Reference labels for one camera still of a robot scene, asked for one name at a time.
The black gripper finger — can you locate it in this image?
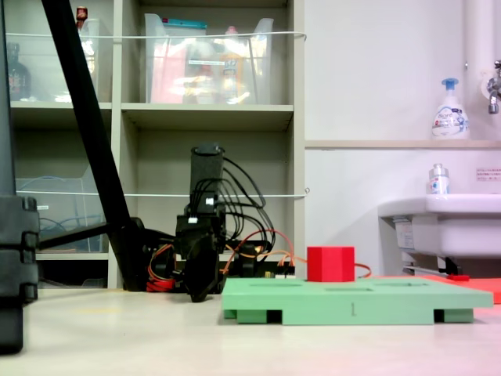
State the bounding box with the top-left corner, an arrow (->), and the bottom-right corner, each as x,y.
183,254 -> 204,304
200,252 -> 221,301

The red octagonal pillar block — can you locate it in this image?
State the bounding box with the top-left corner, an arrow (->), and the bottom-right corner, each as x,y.
306,245 -> 356,284

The yellow tape tag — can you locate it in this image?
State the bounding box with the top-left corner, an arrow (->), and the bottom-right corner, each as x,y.
74,307 -> 123,315

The beige shelving unit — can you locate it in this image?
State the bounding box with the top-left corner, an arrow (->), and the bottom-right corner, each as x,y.
0,0 -> 307,291

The black tripod brace bar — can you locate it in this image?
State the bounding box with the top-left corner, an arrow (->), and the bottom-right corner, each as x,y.
37,222 -> 109,251

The green shape sorter board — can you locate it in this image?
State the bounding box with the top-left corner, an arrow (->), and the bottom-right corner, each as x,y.
221,277 -> 494,326

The black slanted tripod leg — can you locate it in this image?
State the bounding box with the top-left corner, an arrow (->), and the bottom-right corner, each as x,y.
41,0 -> 149,293

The pink packet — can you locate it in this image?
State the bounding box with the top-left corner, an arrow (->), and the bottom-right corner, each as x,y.
150,42 -> 187,104

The yellow bottle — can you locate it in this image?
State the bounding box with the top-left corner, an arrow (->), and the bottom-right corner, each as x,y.
218,26 -> 251,104

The large clear storage bin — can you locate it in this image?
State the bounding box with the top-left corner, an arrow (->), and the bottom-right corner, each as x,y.
143,13 -> 275,105

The black notched tripod leg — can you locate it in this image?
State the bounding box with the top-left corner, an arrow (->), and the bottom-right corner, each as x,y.
0,0 -> 41,356

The dark glass bottle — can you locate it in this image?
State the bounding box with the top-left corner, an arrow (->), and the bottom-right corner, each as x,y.
5,42 -> 32,102

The white wash basin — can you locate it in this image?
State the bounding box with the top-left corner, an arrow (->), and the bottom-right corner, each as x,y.
377,193 -> 501,276

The small clear sanitizer bottle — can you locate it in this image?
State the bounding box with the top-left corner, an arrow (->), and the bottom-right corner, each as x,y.
427,163 -> 452,196

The red capped bottle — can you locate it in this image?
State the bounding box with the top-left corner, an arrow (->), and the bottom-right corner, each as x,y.
75,5 -> 97,75

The white pump soap bottle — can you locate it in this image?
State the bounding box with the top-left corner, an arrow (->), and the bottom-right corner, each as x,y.
431,77 -> 470,141

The metal faucet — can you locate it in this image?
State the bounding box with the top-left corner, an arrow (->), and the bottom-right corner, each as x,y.
483,60 -> 501,115

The black looped servo cable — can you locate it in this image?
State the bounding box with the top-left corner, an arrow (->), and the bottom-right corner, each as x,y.
223,195 -> 276,252
221,156 -> 268,209

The thin orange wire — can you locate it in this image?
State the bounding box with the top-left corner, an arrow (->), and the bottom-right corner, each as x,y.
218,229 -> 373,280

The clear bin with blue cables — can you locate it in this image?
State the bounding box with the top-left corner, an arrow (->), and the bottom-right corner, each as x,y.
15,176 -> 109,252

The small wall label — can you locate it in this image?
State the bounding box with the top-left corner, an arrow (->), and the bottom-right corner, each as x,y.
475,167 -> 501,182

